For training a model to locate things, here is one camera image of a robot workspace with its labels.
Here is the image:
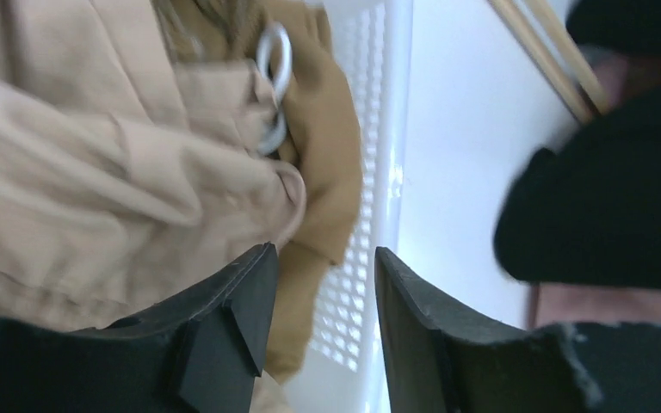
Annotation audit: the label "white plastic basket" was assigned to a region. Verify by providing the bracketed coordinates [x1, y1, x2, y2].
[285, 0, 413, 413]

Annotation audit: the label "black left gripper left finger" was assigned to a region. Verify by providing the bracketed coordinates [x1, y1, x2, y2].
[0, 243, 279, 412]

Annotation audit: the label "pink shorts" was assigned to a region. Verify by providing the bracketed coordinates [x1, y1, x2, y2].
[528, 55, 661, 328]

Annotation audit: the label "wooden clothes rack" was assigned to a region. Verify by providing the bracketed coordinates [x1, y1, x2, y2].
[488, 0, 610, 123]

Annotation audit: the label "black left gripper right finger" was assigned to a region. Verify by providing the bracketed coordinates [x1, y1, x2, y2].
[374, 247, 661, 413]

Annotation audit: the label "beige shorts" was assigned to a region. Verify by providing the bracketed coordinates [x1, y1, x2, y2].
[0, 1, 306, 330]

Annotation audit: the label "brown shorts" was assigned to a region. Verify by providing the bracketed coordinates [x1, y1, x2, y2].
[174, 1, 362, 384]

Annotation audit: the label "black shorts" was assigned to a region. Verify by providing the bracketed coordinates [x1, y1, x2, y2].
[493, 1, 661, 289]

